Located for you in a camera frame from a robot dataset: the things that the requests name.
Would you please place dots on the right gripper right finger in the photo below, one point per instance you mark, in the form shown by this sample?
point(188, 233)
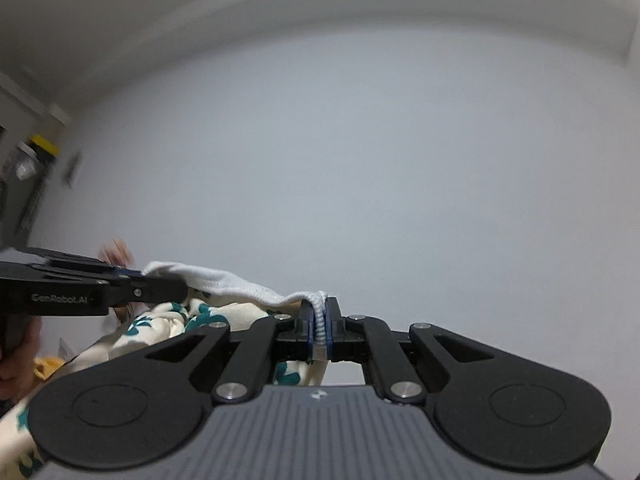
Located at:
point(370, 343)

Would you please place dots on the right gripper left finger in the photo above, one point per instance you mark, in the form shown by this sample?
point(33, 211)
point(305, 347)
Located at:
point(276, 338)

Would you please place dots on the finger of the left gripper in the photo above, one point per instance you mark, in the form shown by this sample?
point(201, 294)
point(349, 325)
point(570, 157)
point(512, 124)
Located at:
point(122, 272)
point(145, 291)

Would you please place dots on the cream green-flowered garment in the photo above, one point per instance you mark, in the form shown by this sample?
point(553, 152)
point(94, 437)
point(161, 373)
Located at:
point(213, 296)

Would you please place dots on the person's left hand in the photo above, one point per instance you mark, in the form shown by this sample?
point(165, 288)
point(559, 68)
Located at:
point(17, 370)

